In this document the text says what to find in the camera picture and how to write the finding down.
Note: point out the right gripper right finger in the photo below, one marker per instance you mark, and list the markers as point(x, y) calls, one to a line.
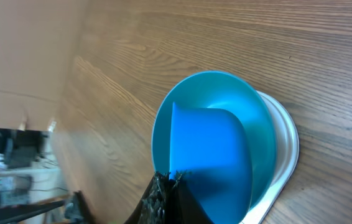
point(181, 207)

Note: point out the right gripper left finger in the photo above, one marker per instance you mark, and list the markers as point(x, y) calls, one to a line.
point(152, 205)

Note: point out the blue plastic measuring scoop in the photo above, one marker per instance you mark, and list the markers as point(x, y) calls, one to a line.
point(210, 148)

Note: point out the teal blue bowl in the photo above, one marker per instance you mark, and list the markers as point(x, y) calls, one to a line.
point(222, 90)

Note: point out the white digital kitchen scale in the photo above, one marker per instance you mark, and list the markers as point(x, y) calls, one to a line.
point(287, 158)

